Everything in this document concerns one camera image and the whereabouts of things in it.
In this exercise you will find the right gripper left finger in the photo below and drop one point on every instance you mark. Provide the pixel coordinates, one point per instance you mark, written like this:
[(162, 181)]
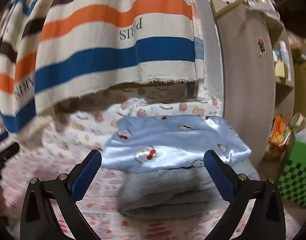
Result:
[(38, 219)]

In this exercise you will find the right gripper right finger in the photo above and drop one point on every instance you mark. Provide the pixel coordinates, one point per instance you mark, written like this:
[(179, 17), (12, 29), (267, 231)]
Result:
[(267, 218)]

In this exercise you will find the light blue satin pants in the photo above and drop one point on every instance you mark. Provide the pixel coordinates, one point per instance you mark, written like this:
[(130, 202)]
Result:
[(145, 144)]

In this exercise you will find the green checkered box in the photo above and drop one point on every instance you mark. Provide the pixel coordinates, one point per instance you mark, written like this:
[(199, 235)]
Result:
[(292, 176)]

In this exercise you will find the folded grey garment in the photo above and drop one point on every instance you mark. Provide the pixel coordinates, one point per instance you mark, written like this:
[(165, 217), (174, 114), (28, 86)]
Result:
[(169, 194)]

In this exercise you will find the bed with printed sheet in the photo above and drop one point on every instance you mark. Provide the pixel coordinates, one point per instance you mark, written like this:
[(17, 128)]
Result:
[(88, 123)]

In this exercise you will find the striped hanging curtain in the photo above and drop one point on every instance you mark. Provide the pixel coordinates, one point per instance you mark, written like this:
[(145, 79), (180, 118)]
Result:
[(54, 50)]

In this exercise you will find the wooden side cabinet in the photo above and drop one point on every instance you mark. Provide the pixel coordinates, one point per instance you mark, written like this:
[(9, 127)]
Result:
[(253, 94)]

